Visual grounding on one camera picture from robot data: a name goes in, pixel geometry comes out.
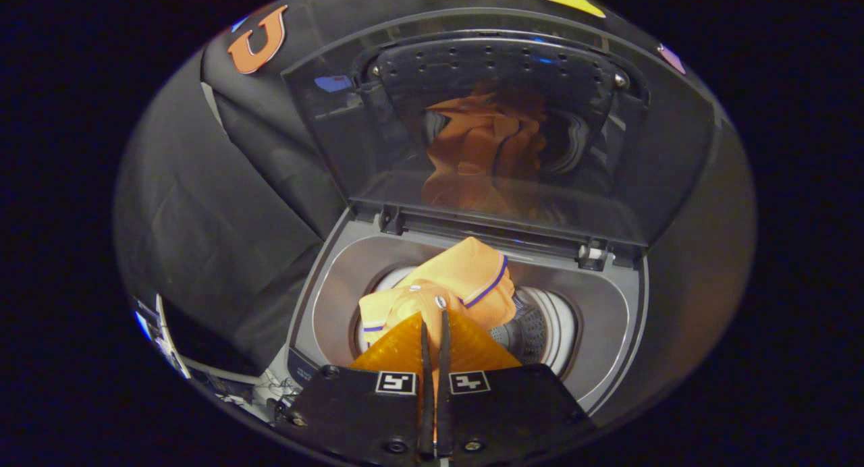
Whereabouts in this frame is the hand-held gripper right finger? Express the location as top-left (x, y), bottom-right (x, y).
top-left (435, 308), bottom-right (598, 467)

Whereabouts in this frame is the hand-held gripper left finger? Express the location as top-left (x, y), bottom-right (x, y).
top-left (283, 310), bottom-right (435, 467)

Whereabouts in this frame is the orange polo shirt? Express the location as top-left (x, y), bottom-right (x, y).
top-left (358, 236), bottom-right (517, 360)

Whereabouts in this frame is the dark washing machine lid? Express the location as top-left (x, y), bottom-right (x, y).
top-left (282, 8), bottom-right (718, 248)

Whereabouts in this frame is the black backdrop cloth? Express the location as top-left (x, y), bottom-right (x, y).
top-left (115, 0), bottom-right (755, 387)

